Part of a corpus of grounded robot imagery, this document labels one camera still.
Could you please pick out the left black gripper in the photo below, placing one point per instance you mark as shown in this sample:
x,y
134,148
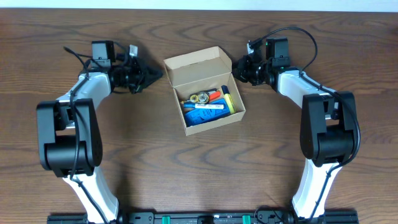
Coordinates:
x,y
137,76

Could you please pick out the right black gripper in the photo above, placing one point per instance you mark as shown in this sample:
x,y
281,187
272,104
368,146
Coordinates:
x,y
246,70

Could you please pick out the yellow highlighter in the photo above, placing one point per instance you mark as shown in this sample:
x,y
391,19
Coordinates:
x,y
228,99

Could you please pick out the red lighter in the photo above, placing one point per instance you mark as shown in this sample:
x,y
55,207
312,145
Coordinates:
x,y
214,94

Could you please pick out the brown cardboard box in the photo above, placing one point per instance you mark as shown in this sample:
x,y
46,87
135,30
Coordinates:
x,y
198,71

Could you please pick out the correction tape dispenser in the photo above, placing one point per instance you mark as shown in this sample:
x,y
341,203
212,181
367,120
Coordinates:
x,y
201,97

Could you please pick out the blue marker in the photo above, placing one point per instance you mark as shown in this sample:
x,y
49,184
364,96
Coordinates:
x,y
204,106

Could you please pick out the blue plastic holder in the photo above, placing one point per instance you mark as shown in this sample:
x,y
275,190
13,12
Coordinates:
x,y
200,116

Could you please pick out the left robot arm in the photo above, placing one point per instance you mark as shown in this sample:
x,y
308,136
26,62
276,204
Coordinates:
x,y
69,137

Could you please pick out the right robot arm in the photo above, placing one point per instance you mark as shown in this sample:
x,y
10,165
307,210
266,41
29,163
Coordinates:
x,y
329,128

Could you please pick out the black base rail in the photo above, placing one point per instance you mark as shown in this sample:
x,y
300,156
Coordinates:
x,y
259,217

